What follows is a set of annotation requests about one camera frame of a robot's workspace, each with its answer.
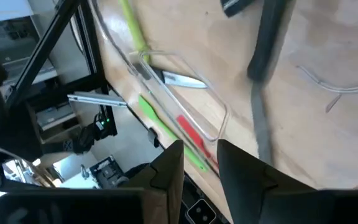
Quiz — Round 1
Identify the aluminium extrusion bar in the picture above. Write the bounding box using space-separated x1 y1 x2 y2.
67 92 127 108

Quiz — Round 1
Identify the green silicone spatula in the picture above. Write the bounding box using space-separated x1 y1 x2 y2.
137 94 210 172

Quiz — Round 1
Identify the table-level camera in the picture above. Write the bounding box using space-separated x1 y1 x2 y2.
185 198 218 224

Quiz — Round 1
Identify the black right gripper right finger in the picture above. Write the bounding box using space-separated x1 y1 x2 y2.
218 139 358 224

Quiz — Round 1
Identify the long red silicone spatula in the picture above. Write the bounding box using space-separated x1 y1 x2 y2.
175 114 221 171

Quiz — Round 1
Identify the black equipment case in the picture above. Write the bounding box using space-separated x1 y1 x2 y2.
90 155 127 189

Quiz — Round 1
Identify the black table clip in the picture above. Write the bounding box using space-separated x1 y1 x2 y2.
147 126 161 149

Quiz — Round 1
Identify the small black-handled knife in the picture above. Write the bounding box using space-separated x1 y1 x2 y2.
246 0 289 166

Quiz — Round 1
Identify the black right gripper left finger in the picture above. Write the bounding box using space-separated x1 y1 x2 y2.
0 139 185 224

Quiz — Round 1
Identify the black table frame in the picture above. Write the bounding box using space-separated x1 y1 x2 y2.
4 0 119 138

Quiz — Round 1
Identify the clear plastic bin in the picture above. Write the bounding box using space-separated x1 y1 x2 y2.
90 0 358 194

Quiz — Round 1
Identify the dark-handled kitchen knife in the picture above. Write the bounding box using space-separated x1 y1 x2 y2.
134 61 208 90

